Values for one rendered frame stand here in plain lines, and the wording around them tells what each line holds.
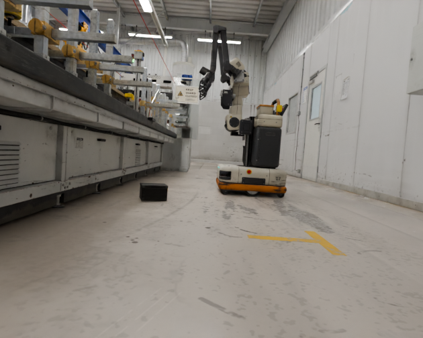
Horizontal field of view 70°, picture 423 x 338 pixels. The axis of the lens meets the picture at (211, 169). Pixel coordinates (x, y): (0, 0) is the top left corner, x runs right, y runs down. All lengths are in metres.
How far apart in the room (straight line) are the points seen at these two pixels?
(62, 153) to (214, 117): 10.38
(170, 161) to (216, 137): 6.33
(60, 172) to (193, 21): 10.17
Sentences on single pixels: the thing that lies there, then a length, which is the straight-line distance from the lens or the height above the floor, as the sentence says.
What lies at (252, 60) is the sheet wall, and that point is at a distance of 12.68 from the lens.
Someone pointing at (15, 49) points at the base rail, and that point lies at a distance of 1.18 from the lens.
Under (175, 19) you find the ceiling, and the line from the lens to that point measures 11.82.
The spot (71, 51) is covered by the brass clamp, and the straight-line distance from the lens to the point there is 1.58.
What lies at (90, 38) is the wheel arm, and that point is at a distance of 1.36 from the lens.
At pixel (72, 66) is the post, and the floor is 0.75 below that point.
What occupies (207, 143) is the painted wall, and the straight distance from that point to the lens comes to 12.04.
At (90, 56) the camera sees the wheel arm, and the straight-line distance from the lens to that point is 1.62.
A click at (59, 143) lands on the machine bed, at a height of 0.39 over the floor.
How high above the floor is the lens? 0.40
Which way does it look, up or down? 3 degrees down
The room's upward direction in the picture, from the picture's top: 4 degrees clockwise
